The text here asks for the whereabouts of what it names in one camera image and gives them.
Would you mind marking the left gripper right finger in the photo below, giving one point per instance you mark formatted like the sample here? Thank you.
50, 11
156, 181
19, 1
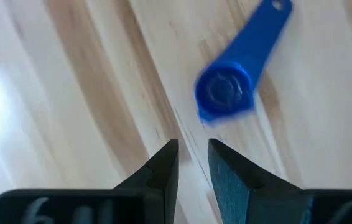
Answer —
241, 193

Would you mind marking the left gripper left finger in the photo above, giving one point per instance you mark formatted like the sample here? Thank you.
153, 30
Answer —
163, 174

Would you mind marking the purple measuring cup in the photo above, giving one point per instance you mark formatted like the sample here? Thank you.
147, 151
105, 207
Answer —
225, 90

